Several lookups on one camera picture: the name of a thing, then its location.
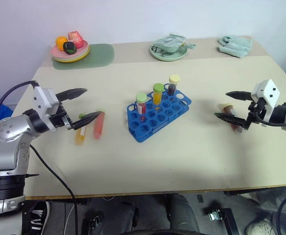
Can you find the crumpled pale green bag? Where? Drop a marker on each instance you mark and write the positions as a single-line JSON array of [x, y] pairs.
[[169, 41]]

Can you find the black and white shoe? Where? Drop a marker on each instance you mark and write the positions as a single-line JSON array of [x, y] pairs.
[[38, 216]]

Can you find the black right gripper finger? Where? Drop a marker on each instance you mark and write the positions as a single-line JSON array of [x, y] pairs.
[[233, 120], [240, 95]]

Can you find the pink plate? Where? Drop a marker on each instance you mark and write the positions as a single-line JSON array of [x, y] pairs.
[[82, 47]]

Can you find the light green plate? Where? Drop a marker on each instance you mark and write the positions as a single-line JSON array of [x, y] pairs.
[[86, 52]]

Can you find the mint green spoon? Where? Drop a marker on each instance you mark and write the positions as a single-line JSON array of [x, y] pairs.
[[190, 45]]

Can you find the green-capped orange liquid tube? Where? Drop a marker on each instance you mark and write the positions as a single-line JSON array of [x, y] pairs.
[[158, 96]]

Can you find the black frame bar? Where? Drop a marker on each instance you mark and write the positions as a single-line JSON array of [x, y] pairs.
[[229, 221]]

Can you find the red toy apple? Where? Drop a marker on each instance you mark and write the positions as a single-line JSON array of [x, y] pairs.
[[76, 38]]

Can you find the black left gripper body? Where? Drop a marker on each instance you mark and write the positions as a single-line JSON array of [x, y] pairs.
[[59, 118]]

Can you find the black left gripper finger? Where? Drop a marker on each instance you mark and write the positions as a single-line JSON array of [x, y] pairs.
[[72, 93], [85, 121]]

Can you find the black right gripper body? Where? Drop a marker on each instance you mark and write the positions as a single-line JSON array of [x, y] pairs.
[[255, 110]]

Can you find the blue test tube rack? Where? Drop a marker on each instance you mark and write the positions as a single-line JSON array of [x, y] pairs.
[[155, 124]]

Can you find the dark grey rounded shape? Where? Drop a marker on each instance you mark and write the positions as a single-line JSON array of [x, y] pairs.
[[182, 215]]

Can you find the yellow plate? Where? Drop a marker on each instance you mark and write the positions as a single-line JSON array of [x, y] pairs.
[[70, 61]]

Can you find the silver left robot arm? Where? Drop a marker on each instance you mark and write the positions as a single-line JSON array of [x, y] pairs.
[[8, 129]]

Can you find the yellow-capped dark liquid tube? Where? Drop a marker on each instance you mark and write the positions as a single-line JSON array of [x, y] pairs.
[[173, 88]]

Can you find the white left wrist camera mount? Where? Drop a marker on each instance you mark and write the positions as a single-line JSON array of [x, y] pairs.
[[42, 98]]

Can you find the pink tube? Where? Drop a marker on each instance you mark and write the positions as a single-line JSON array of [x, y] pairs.
[[98, 127]]

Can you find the yellow-capped brown liquid tube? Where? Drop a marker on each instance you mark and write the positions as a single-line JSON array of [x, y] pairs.
[[230, 109]]

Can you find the green placemat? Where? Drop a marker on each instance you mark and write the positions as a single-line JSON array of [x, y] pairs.
[[100, 56]]

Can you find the dark green toy fruit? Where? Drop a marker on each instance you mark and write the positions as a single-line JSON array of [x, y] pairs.
[[69, 47]]

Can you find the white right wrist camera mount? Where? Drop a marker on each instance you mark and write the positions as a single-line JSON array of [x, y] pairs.
[[267, 91]]

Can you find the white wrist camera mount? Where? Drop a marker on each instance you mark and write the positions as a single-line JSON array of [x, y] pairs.
[[267, 91], [42, 98]]

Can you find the green-capped labelled orange tube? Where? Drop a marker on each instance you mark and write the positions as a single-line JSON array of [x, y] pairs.
[[79, 137]]

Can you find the metal bracket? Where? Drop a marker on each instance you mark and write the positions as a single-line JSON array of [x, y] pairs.
[[215, 216]]

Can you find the mint green dish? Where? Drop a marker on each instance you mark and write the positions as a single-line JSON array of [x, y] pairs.
[[168, 57]]

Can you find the green-capped red liquid tube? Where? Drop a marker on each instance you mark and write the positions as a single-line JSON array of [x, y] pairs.
[[141, 98]]

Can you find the orange toy fruit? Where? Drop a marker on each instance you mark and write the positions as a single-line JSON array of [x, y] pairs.
[[60, 42]]

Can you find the pale green cloth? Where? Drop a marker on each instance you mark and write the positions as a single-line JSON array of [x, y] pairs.
[[235, 46]]

